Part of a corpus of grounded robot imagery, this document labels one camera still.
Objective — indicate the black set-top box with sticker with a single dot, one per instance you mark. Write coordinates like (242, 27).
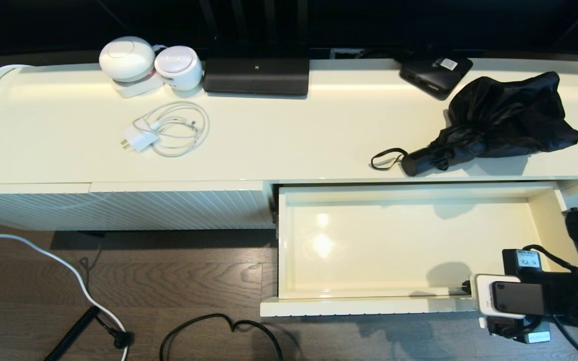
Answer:
(432, 75)

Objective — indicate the small white round device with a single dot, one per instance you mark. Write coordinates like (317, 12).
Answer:
(177, 67)

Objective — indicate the white charger plug adapter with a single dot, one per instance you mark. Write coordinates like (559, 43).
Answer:
(140, 139)

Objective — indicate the white wall socket plate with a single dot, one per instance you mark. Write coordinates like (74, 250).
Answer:
(345, 53)

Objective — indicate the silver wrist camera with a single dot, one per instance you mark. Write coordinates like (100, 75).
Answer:
(535, 337)

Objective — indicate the white flat device base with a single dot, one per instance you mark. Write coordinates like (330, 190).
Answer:
(137, 89)

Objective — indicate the large white round device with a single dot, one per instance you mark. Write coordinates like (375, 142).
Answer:
(127, 57)

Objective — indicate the white fluted cabinet front panel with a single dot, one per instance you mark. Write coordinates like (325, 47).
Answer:
(178, 208)

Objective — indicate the black rectangular router box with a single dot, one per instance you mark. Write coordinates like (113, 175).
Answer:
(256, 76)

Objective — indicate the white fluted drawer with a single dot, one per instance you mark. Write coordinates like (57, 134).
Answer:
(369, 240)

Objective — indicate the white sideboard cabinet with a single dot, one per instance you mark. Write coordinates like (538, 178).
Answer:
(319, 135)

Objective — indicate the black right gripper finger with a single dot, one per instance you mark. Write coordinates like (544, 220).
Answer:
(466, 288)

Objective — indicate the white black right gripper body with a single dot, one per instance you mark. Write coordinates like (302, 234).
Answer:
(515, 298)

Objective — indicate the black umbrella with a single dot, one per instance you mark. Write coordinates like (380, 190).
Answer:
(504, 115)

